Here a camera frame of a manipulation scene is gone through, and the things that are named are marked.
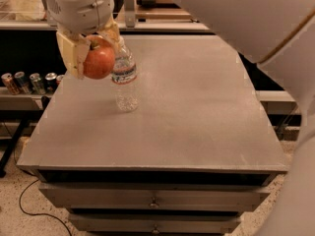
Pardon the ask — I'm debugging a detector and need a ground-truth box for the red apple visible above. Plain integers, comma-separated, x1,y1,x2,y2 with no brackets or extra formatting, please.
84,35,115,80

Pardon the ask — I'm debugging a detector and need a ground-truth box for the black floor cable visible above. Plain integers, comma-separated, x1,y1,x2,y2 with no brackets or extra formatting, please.
14,147,73,236

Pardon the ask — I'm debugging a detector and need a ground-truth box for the middle metal bracket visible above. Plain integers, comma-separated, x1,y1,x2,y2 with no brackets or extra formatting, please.
123,0,136,28

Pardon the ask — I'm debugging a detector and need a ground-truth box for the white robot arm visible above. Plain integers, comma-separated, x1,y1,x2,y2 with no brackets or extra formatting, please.
172,0,315,236

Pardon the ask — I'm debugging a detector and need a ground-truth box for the clear plastic water bottle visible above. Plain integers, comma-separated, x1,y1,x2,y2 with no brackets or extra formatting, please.
111,36,139,112

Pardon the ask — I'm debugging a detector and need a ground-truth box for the grey drawer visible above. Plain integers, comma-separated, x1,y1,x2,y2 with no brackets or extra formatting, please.
69,213,240,234
39,183,269,212

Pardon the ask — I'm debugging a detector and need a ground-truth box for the green drink can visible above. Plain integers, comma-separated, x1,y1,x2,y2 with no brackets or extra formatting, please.
30,73,46,94

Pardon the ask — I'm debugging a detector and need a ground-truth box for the left metal bracket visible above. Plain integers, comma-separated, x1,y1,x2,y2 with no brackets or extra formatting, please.
41,0,57,27

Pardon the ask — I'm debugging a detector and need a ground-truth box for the dark drink can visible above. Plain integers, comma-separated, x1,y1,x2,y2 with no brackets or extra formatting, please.
45,73,57,92

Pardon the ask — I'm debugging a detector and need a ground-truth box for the orange drink can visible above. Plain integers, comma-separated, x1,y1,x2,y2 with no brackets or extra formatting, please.
1,73,20,95

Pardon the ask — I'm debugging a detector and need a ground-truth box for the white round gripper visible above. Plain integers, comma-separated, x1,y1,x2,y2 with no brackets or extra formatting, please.
45,0,121,80

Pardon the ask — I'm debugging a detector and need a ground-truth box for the black table leg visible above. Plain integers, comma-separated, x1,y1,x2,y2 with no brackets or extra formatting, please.
0,118,28,178

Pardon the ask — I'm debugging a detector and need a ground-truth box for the metal bracket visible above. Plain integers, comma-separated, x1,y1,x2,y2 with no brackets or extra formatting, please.
123,0,136,28
41,0,57,27

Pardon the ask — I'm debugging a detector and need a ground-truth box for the upper grey drawer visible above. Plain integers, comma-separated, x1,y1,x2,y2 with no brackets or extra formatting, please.
39,183,269,212

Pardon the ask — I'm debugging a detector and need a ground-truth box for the red drink can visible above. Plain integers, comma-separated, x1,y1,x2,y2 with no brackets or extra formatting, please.
56,75,64,86

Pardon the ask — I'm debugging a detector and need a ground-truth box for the grey drawer cabinet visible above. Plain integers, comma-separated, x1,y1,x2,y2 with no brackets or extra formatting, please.
18,35,288,236

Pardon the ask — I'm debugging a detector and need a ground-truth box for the lower grey drawer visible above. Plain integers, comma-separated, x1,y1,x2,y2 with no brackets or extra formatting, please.
69,213,240,234

